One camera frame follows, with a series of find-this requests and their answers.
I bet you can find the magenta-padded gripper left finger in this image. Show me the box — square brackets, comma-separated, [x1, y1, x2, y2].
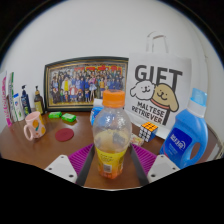
[44, 143, 97, 187]

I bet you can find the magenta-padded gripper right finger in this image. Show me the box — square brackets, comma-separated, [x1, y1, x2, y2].
[129, 143, 181, 187]

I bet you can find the orange-capped clear drink bottle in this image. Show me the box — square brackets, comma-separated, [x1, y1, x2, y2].
[92, 89, 133, 180]

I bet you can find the colourful puzzle cube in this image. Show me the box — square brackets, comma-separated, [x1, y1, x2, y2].
[137, 121, 159, 143]

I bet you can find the flat round red coaster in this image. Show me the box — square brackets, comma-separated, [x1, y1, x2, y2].
[54, 127, 75, 143]

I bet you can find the small green packet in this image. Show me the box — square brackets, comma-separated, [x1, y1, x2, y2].
[48, 111, 63, 120]
[61, 112, 77, 123]

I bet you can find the blue detergent bottle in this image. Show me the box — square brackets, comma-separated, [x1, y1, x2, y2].
[159, 87, 209, 170]

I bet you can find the blue tissue pack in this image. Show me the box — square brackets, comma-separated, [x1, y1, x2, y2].
[89, 98, 104, 126]

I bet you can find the pink patterned mug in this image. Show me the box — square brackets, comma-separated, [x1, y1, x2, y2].
[23, 110, 47, 141]

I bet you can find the brown yellow-labelled pump bottle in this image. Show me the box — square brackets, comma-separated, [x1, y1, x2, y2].
[33, 85, 46, 115]

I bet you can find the white printed gift bag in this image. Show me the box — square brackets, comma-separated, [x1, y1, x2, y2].
[123, 31, 193, 140]

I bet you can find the dark framed group picture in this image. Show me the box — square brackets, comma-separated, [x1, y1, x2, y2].
[43, 56, 130, 112]

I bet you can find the dark blue pump bottle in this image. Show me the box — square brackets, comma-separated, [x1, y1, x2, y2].
[20, 84, 32, 117]

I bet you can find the white blue-capped bottle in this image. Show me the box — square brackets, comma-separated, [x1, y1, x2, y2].
[12, 93, 26, 122]

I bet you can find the tall pink box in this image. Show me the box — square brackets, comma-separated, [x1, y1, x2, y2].
[0, 70, 14, 128]

